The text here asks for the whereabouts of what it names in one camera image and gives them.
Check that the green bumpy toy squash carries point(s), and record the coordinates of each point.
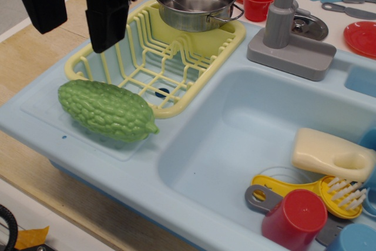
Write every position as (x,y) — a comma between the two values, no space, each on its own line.
(107,109)

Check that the stainless steel pot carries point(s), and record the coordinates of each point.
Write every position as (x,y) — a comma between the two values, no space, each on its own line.
(198,15)

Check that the silver pot lid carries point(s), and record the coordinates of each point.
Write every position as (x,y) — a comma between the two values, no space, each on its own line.
(309,27)

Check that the yellow plastic dish rack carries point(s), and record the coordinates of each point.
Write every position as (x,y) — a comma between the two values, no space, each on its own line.
(165,66)

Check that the light blue toy sink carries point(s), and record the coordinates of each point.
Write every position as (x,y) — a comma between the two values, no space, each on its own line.
(191,177)

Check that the red cup behind sink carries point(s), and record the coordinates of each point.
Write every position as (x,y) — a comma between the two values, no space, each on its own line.
(256,10)

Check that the grey toy faucet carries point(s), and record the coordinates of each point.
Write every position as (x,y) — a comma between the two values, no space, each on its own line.
(277,47)

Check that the yellow tape piece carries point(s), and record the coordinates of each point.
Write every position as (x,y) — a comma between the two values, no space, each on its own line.
(31,238)

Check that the grey toy knife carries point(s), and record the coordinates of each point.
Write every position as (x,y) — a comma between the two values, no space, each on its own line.
(352,12)

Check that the red plastic plate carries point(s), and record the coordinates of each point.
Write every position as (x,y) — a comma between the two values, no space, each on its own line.
(360,37)

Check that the cream plastic cutting board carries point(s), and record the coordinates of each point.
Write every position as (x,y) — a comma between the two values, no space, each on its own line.
(320,152)

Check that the red cup in basin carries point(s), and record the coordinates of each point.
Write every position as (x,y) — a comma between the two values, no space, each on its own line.
(296,220)

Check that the blue cup right edge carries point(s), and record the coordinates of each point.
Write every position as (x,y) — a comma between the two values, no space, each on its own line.
(368,141)

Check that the yellow dish brush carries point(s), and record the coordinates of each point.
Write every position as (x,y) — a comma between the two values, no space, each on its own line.
(343,198)

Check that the blue cup bottom right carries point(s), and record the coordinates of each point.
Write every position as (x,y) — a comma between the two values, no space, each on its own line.
(354,237)

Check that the grey utensil handle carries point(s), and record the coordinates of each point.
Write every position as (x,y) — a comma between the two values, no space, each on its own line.
(261,198)

